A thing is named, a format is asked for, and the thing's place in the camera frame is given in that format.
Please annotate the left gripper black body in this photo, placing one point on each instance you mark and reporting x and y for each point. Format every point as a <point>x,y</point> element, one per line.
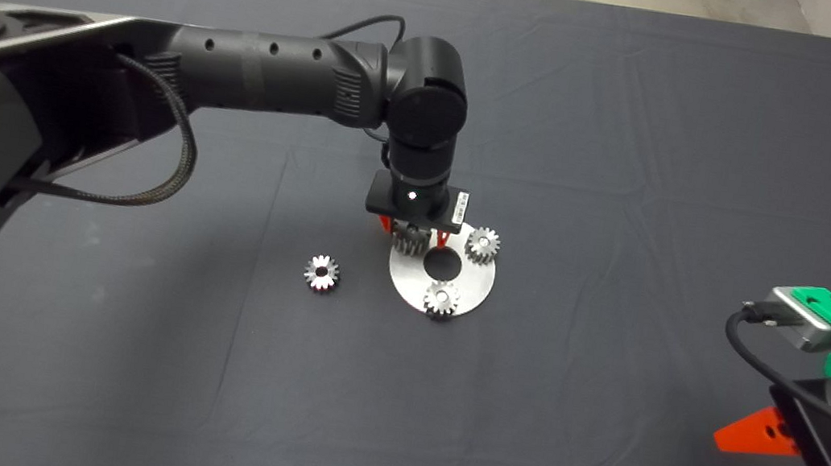
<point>387,201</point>

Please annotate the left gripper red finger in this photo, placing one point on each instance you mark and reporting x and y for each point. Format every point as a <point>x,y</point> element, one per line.
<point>444,235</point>
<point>386,223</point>

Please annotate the dark grey table cloth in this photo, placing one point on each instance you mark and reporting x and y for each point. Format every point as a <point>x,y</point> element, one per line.
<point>516,442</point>

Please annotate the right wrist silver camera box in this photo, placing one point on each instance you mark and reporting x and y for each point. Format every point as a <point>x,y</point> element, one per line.
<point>808,329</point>

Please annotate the tall large steel gear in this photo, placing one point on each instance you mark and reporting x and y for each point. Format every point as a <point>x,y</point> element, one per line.
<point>410,245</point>

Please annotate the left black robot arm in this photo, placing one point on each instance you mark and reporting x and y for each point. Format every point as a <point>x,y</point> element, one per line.
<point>275,75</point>

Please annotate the round metal plate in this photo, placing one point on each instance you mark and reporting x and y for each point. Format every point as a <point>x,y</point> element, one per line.
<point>477,286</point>

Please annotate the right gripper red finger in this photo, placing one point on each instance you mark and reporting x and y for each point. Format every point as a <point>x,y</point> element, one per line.
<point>757,435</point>

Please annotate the small steel gear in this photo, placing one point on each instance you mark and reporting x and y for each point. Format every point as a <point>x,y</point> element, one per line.
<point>474,249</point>
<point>431,303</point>
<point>309,277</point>

